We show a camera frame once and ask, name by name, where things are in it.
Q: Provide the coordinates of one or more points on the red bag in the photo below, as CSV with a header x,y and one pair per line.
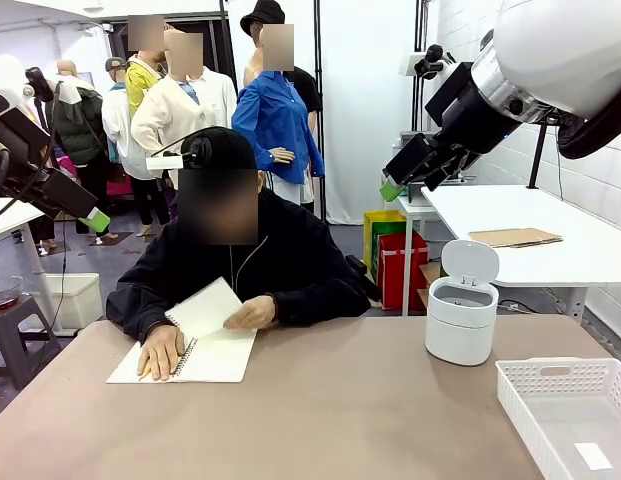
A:
x,y
417,270

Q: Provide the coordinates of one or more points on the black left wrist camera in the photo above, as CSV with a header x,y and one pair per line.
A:
x,y
39,82

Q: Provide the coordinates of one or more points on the yellow green bag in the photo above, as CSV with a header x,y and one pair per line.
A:
x,y
382,222

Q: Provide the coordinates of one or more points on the white backdrop sheet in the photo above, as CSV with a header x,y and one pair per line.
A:
x,y
365,75

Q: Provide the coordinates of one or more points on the person's left hand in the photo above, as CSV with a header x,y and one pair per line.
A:
x,y
255,312

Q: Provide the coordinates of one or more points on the black light stand pole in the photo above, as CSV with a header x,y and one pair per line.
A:
x,y
418,25
317,50

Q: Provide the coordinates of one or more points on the flat brown cardboard sheet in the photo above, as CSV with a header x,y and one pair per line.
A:
x,y
515,237

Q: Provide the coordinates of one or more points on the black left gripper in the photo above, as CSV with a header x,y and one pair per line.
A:
x,y
17,145

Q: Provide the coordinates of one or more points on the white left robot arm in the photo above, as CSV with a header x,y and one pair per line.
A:
x,y
2,75

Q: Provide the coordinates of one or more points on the cream cardigan mannequin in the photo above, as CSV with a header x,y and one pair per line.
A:
x,y
180,110

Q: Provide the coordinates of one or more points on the clear glass bowl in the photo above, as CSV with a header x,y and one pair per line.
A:
x,y
5,292

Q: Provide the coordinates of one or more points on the person's right forearm black sleeve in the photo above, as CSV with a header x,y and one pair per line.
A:
x,y
135,310

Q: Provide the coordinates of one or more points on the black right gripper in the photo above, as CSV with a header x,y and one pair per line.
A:
x,y
470,110

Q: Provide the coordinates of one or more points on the person torso black jacket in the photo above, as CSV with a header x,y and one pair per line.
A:
x,y
300,250

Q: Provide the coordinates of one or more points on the black cap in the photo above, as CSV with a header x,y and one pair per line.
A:
x,y
230,147

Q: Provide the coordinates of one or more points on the white head-mounted camera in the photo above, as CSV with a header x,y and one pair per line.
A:
x,y
165,162

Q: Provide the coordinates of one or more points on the white spiral notebook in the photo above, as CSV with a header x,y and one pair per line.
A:
x,y
220,355

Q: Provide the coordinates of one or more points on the black seat behind person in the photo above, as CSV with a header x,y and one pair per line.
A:
x,y
362,275

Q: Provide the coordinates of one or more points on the white perforated plastic basket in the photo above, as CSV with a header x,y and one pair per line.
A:
x,y
565,425

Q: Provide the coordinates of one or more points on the black tripod stand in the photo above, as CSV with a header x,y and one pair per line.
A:
x,y
536,160

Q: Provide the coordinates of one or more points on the white table with leg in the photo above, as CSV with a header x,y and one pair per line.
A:
x,y
10,215

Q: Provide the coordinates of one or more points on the yellow jacket mannequin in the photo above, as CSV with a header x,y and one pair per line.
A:
x,y
137,82

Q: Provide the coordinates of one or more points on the blue shirt mannequin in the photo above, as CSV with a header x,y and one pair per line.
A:
x,y
275,115

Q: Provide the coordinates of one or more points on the white lidded trash bin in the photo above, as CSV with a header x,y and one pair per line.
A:
x,y
457,330

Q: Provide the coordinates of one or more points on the black bucket hat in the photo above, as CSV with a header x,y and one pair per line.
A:
x,y
262,17

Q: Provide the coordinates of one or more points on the grey plastic stool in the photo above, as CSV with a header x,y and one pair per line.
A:
x,y
20,325

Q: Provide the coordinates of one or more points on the white shirt mannequin grey cap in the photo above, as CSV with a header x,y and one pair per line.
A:
x,y
117,125

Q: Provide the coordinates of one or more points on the large white table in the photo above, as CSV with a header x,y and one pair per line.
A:
x,y
580,250

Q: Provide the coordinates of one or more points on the small white side table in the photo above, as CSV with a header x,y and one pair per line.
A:
x,y
406,280

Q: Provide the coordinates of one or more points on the person's right hand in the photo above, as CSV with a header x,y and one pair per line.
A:
x,y
162,352

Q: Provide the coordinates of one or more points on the small white paper label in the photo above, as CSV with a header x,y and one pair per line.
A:
x,y
592,456

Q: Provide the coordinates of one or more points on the black t-shirt mannequin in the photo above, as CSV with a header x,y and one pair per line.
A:
x,y
307,90

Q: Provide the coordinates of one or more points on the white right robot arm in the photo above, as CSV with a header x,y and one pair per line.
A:
x,y
565,50

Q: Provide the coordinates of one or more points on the white plastic floor crate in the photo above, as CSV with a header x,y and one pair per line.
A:
x,y
80,300

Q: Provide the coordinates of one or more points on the person's left forearm black sleeve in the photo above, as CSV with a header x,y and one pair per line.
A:
x,y
320,305

